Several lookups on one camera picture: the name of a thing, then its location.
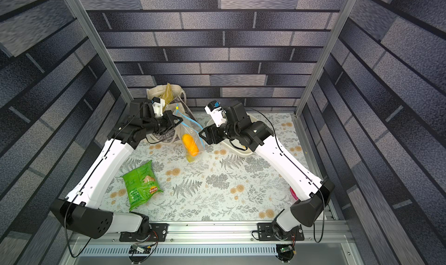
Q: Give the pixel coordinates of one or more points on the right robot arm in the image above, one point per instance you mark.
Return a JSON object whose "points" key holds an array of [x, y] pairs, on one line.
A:
{"points": [[313, 193]]}

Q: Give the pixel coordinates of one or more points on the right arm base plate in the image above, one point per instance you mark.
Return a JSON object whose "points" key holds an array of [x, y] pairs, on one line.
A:
{"points": [[272, 232]]}

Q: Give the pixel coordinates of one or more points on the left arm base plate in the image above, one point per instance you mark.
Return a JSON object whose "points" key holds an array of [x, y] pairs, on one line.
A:
{"points": [[153, 232]]}

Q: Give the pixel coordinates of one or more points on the floral table mat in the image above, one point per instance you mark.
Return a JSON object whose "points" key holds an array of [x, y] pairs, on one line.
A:
{"points": [[219, 185]]}

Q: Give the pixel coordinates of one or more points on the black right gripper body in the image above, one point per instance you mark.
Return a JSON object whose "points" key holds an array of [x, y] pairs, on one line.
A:
{"points": [[212, 134]]}

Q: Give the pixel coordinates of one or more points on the left circuit board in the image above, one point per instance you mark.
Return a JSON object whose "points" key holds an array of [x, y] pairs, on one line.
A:
{"points": [[140, 249]]}

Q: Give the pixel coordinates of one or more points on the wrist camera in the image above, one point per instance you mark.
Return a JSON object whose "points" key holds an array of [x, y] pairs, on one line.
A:
{"points": [[158, 104], [216, 112]]}

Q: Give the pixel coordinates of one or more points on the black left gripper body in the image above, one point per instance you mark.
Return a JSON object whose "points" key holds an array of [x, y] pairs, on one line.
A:
{"points": [[167, 122]]}

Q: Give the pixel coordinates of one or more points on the left aluminium frame post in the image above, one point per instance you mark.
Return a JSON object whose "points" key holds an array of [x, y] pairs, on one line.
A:
{"points": [[94, 37]]}

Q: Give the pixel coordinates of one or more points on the circuit board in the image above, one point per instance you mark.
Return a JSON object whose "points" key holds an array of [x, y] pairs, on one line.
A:
{"points": [[140, 249], [285, 253]]}

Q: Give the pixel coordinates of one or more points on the right aluminium frame post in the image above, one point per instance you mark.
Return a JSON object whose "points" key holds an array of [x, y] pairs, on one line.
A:
{"points": [[327, 49]]}

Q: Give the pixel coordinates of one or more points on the white serving dish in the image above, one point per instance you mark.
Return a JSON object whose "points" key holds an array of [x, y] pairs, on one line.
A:
{"points": [[243, 135]]}

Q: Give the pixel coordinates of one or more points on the orange mango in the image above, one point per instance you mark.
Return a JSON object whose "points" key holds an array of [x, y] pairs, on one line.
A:
{"points": [[190, 145]]}

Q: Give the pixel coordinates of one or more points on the yellow mango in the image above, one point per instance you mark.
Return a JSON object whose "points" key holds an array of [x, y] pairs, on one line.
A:
{"points": [[190, 158]]}

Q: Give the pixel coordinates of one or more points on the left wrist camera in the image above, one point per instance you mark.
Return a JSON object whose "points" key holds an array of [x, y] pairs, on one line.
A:
{"points": [[158, 104]]}

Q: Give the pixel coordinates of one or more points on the green chip bag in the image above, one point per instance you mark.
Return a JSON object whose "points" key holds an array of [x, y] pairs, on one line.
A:
{"points": [[141, 185]]}

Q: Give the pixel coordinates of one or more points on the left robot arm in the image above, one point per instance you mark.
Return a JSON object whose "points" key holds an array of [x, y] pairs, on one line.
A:
{"points": [[79, 211]]}

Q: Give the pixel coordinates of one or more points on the yellow snack packet in tote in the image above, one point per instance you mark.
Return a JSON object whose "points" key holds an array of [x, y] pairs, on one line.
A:
{"points": [[168, 94]]}

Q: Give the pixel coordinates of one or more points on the beige canvas tote bag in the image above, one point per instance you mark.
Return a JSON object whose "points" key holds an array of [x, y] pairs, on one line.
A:
{"points": [[179, 97]]}

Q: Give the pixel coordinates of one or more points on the pink lidded container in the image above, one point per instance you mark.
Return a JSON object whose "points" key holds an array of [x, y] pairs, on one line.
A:
{"points": [[293, 194]]}

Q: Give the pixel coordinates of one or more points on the right circuit board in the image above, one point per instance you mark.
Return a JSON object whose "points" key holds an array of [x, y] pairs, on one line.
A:
{"points": [[285, 253]]}

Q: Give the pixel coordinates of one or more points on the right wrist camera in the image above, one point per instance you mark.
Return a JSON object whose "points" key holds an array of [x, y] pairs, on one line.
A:
{"points": [[216, 112]]}

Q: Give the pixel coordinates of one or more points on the clear zip-top bag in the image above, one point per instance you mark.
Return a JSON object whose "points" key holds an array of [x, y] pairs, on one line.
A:
{"points": [[188, 132]]}

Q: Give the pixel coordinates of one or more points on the aluminium front rail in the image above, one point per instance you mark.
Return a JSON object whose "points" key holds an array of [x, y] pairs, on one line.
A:
{"points": [[331, 243]]}

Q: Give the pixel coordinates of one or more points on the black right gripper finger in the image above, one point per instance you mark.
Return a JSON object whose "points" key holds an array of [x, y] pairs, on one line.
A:
{"points": [[207, 136], [171, 121]]}

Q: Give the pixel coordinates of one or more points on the aluminium frame post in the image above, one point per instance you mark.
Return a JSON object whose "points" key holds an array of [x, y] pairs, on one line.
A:
{"points": [[94, 37], [327, 49]]}

